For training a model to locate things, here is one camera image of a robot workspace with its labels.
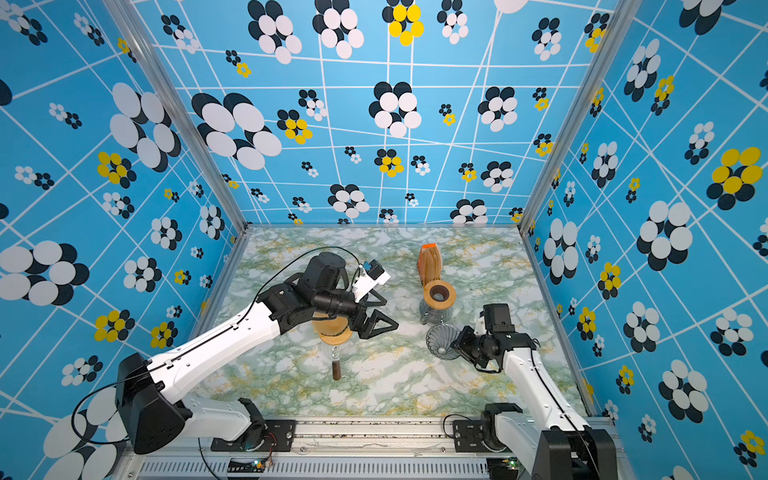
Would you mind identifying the grey glass dripper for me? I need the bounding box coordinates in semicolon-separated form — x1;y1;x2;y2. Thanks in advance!
426;324;460;360

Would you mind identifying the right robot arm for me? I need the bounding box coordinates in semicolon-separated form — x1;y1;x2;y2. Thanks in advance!
452;303;619;479

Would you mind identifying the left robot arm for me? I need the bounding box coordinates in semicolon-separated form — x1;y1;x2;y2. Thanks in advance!
115;252;398;455

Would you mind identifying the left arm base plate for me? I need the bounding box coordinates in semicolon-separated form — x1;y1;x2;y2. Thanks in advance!
210;419;297;453

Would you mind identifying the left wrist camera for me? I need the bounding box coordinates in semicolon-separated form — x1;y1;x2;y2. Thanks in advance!
352;260;391;303

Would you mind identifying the orange coffee filter pack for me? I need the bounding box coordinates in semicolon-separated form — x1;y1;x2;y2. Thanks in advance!
417;243;443;286

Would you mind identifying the grey glass pitcher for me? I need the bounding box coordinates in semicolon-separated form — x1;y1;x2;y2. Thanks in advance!
419;302;452;325

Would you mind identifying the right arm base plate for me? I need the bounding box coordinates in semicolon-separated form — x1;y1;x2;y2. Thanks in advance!
450;419;492;453

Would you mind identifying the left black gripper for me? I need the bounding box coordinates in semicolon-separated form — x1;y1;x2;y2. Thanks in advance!
316;289;402;338

